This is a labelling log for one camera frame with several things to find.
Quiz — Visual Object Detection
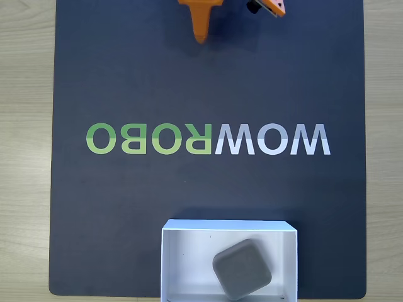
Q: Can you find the grey square usb device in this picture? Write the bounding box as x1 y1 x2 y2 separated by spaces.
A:
212 238 273 301

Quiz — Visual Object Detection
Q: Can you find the white cardboard box bin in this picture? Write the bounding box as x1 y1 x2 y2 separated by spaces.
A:
161 220 299 302

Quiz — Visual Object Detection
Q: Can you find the dark mat with WOWROBO logo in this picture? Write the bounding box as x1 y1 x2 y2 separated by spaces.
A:
48 0 368 298

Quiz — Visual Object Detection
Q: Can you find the orange wrist camera box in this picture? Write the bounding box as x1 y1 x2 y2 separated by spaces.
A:
246 0 287 18

